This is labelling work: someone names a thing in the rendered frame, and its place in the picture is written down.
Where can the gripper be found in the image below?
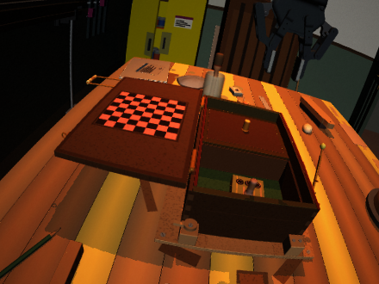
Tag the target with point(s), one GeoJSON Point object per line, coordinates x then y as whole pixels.
{"type": "Point", "coordinates": [299, 11]}

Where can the small white card box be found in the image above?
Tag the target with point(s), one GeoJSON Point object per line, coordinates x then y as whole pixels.
{"type": "Point", "coordinates": [236, 91]}

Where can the cream dice cup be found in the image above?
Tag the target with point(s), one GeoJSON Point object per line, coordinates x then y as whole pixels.
{"type": "Point", "coordinates": [213, 84]}

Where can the brass lid knob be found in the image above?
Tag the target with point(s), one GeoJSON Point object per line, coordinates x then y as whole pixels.
{"type": "Point", "coordinates": [246, 125]}

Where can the brown sliding well lid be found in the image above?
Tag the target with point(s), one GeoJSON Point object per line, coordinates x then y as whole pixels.
{"type": "Point", "coordinates": [237, 139]}

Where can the brass hook with green ball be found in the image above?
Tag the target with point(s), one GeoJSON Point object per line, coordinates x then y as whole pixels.
{"type": "Point", "coordinates": [319, 162]}

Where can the tan counter tray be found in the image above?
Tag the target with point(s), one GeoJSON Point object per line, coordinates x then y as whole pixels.
{"type": "Point", "coordinates": [248, 186]}

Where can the orange hinge pin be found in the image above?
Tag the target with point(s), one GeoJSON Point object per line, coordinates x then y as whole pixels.
{"type": "Point", "coordinates": [193, 159]}

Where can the walnut games box body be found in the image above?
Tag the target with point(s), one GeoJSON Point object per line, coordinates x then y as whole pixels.
{"type": "Point", "coordinates": [251, 207]}

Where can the walnut chequered game board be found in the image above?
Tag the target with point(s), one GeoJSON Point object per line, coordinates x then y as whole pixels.
{"type": "Point", "coordinates": [139, 133]}

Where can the brown board prop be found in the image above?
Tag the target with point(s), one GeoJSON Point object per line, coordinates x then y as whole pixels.
{"type": "Point", "coordinates": [148, 195]}

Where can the flat brown wooden block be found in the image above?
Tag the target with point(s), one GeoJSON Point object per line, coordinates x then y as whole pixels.
{"type": "Point", "coordinates": [66, 263]}

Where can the brown wooden plank panel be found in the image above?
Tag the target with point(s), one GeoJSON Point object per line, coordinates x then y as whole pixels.
{"type": "Point", "coordinates": [239, 44]}

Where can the long brown wooden block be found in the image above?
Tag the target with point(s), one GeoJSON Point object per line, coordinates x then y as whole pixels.
{"type": "Point", "coordinates": [316, 114]}

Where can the pale wooden ruler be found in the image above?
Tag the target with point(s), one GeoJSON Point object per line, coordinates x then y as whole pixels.
{"type": "Point", "coordinates": [213, 47]}

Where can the white ball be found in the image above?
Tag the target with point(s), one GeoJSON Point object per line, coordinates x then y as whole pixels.
{"type": "Point", "coordinates": [307, 128]}

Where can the white cabinet label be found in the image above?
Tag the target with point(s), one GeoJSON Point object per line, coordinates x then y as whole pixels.
{"type": "Point", "coordinates": [183, 22]}

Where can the yellow cabinet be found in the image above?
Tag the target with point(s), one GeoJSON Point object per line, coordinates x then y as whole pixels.
{"type": "Point", "coordinates": [177, 44]}

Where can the white paper sheet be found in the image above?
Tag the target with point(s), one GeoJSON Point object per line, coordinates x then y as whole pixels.
{"type": "Point", "coordinates": [157, 72]}

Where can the dark brown round object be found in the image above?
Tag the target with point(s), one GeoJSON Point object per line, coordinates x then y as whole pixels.
{"type": "Point", "coordinates": [373, 210]}

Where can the brass stay rod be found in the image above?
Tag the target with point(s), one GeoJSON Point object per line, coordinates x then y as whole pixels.
{"type": "Point", "coordinates": [103, 78]}

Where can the tan clamp block with disc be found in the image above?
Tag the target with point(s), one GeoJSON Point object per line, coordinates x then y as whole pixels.
{"type": "Point", "coordinates": [188, 232]}

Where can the small brown square tile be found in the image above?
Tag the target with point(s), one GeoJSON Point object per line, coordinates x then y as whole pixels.
{"type": "Point", "coordinates": [251, 278]}

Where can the green pencil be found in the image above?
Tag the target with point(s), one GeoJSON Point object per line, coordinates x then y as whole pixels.
{"type": "Point", "coordinates": [29, 254]}

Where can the black post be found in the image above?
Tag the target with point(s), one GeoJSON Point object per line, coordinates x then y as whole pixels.
{"type": "Point", "coordinates": [364, 97]}

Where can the cork base plate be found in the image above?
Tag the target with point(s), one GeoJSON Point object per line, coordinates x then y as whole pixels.
{"type": "Point", "coordinates": [171, 207]}

